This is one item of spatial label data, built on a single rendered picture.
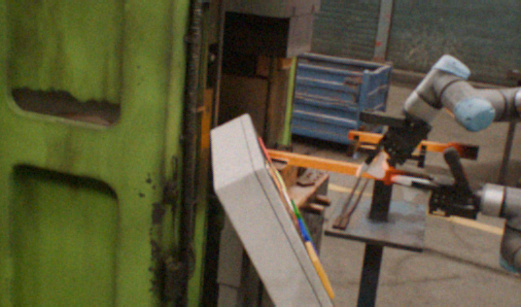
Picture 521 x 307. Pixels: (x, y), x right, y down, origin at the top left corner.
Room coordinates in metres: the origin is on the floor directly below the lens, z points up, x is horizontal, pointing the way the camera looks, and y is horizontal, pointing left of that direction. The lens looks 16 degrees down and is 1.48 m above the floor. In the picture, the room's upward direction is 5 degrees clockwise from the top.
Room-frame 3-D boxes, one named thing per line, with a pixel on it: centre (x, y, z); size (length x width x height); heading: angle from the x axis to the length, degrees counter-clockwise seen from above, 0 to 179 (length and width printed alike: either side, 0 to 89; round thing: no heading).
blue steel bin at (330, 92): (5.88, -0.39, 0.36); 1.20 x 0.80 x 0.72; 66
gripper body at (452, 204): (1.54, -0.47, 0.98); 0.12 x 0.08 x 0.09; 72
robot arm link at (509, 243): (1.47, -0.62, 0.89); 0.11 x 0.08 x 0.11; 0
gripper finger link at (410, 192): (1.55, -0.36, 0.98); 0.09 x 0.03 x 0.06; 75
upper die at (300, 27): (1.71, 0.13, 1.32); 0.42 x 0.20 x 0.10; 72
